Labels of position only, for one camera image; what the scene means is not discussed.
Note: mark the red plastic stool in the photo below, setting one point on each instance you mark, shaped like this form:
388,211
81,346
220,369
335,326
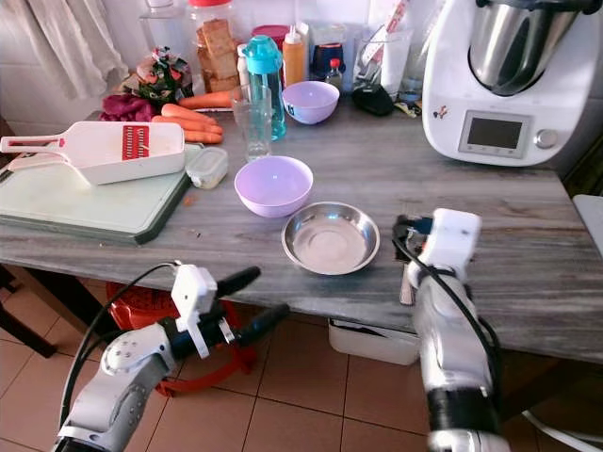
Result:
141,306

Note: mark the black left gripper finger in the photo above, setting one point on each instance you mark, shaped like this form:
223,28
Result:
264,323
238,281

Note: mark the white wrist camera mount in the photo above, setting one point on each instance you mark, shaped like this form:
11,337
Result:
193,292
452,240

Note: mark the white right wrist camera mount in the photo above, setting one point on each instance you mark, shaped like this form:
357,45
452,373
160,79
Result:
452,240

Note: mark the stainless steel bowl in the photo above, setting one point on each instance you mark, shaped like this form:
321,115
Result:
330,240

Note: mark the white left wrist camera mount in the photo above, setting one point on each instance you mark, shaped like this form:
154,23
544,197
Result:
193,292

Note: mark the white mandoline slicer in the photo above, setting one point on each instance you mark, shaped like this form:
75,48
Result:
104,151

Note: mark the dark wooden chair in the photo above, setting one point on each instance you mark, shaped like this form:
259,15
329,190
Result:
24,311

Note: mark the small purple bowl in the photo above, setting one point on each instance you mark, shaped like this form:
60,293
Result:
309,104

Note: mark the blue container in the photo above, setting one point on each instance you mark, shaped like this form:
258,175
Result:
325,49

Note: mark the pale green cutting board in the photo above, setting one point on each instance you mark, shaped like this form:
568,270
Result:
85,207

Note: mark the small clear lidded container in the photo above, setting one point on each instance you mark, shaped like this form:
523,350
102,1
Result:
206,168

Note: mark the bagged vegetable bunch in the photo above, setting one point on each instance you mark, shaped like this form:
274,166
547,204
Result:
163,75

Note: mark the large purple bowl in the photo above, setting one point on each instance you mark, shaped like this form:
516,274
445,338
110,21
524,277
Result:
273,188

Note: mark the dark purple beetroot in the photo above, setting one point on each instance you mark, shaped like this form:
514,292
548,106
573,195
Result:
127,108

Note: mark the orange carrot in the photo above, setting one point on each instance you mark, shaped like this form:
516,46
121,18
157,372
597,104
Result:
187,114
205,137
207,99
179,125

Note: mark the clear drinking glass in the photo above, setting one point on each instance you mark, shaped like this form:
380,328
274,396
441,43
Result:
251,127

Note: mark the orange sauce bottle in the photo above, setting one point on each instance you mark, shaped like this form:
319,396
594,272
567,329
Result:
295,58

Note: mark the white plastic box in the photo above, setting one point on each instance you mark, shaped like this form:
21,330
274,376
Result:
367,344

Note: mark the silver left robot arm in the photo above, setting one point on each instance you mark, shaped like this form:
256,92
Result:
118,377

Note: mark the pink lidded container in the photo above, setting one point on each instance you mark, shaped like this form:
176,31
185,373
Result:
270,31

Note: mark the clear measuring jug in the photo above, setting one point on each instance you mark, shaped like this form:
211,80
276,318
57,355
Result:
386,58

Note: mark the white curtain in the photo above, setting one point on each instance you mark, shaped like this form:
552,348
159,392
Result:
75,42

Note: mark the black pouch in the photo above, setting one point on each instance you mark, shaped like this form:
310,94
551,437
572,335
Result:
373,100

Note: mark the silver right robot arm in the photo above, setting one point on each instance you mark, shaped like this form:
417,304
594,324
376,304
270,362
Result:
452,358

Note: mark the white kitchen cooking machine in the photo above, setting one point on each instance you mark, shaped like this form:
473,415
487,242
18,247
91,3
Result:
499,94

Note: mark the red lidded bread jar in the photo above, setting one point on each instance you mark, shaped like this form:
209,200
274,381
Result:
217,52

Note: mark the clear glass jar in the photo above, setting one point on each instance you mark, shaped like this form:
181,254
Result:
165,24

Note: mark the small dark bottle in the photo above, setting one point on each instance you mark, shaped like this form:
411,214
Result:
334,75

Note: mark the teal water bottle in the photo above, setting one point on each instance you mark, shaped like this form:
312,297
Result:
262,61

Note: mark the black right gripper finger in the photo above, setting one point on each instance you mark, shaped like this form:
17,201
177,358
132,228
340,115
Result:
400,237

